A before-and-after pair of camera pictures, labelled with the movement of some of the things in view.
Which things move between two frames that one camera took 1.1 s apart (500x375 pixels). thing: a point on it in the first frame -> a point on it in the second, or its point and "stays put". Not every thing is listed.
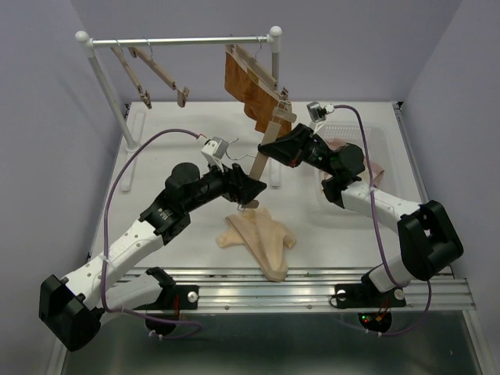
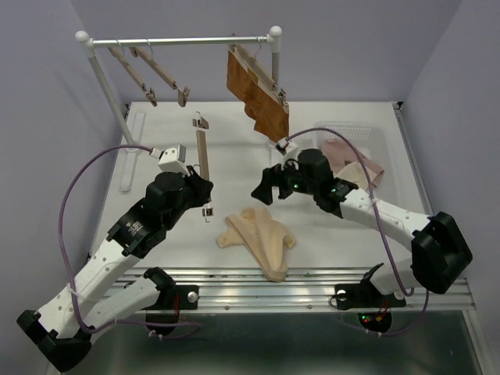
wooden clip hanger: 148,59 stays put
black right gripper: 287,150 -> 271,176
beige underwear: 267,239 stays put
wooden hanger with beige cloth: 283,111 -> 201,124
